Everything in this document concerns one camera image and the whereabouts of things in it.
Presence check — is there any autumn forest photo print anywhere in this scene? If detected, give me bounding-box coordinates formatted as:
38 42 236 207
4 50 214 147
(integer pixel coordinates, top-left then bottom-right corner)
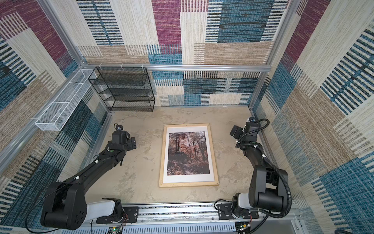
167 132 210 176

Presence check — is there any white photo mat board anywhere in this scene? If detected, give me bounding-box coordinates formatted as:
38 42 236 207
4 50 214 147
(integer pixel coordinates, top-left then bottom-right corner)
162 126 216 184

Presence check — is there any light wooden picture frame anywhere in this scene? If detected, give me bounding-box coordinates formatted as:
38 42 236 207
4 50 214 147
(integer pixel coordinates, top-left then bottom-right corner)
158 123 220 188

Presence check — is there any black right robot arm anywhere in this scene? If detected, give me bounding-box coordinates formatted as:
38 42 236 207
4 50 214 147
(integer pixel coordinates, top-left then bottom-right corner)
230 117 292 218

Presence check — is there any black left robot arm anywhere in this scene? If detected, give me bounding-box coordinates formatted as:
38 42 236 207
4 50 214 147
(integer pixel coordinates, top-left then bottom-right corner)
41 125 136 230

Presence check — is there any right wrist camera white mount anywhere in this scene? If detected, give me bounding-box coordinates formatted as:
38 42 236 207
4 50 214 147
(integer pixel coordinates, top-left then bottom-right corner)
247 117 258 122

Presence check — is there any black wire mesh shelf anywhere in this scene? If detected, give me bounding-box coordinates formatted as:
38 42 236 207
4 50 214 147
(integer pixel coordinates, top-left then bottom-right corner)
88 67 155 112

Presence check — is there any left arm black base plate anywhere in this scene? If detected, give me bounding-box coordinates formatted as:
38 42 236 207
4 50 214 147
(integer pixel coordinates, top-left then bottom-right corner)
95 206 139 224

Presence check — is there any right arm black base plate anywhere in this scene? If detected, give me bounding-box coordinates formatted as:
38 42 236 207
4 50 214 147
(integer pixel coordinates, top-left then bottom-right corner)
215 203 259 220

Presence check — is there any white wire mesh basket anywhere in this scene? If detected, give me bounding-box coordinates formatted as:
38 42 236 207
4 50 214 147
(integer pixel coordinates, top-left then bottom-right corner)
35 69 93 131

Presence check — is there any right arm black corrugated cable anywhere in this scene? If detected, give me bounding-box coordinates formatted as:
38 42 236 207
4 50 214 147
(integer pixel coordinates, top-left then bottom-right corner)
246 154 293 234

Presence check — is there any aluminium mounting rail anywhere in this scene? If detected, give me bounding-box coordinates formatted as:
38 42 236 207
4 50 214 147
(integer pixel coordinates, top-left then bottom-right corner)
52 200 302 234

